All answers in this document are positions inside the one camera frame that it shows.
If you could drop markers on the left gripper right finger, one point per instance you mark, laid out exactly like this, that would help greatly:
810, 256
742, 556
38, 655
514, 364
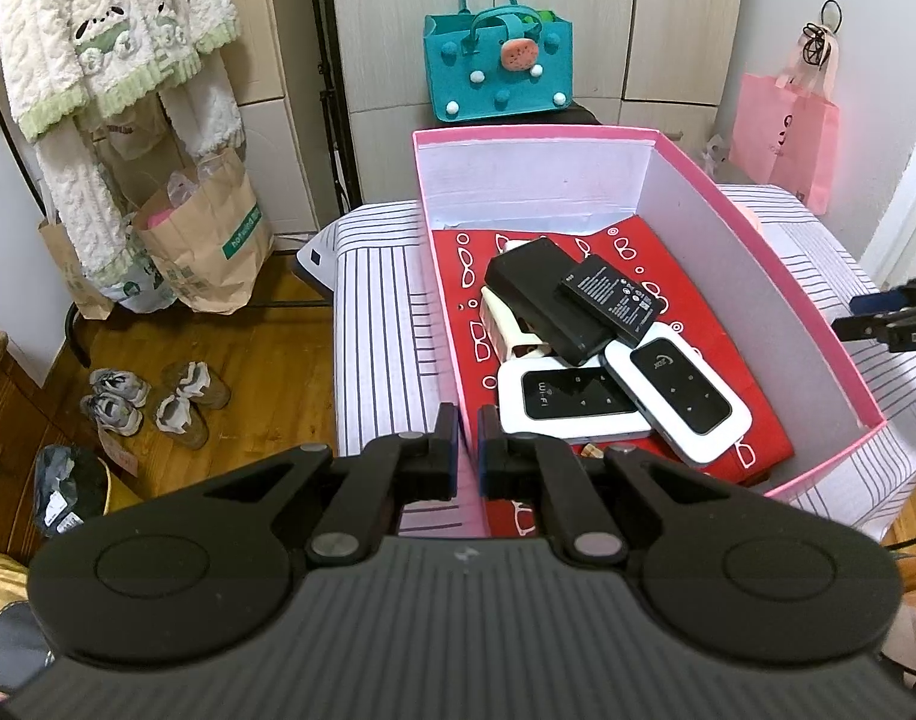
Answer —
544, 473

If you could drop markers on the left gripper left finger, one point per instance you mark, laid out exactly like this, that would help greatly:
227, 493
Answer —
390, 473

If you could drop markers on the white black wifi router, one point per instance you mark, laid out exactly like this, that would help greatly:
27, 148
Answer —
545, 396

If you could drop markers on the cream hair claw clip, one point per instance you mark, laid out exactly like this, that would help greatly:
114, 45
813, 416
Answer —
505, 332

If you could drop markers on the black power bank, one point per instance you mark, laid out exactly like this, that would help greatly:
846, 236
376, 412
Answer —
527, 281

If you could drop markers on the white device with black screen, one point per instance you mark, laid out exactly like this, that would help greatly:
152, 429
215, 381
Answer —
684, 399

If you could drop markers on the black battery pack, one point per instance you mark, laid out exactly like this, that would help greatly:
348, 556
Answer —
623, 305

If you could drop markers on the pink cardboard storage box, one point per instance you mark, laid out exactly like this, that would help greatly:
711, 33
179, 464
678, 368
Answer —
576, 180

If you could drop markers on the pink star hair clip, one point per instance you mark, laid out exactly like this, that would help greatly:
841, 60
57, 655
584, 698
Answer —
513, 244

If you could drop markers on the red patterned bag in box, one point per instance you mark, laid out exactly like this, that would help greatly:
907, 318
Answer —
631, 246

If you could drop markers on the pink paper shopping bag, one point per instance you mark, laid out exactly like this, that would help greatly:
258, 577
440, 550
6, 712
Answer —
788, 137

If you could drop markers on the brown paper bag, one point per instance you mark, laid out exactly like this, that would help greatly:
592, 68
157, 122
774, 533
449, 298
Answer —
210, 247

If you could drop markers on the yellow waste bin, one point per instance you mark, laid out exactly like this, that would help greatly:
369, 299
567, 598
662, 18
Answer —
72, 485

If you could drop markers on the black suitcase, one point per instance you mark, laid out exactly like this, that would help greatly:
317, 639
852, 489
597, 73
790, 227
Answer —
573, 114

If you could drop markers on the beige wardrobe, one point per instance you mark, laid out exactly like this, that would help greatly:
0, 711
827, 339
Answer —
644, 63

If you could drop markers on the teal felt handbag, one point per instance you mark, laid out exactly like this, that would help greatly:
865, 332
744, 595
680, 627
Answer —
508, 59

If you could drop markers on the black clothes rack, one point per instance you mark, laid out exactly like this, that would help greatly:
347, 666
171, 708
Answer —
345, 174

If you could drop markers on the cream knitted panda cardigan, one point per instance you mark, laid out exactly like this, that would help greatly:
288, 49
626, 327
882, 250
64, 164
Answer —
70, 66

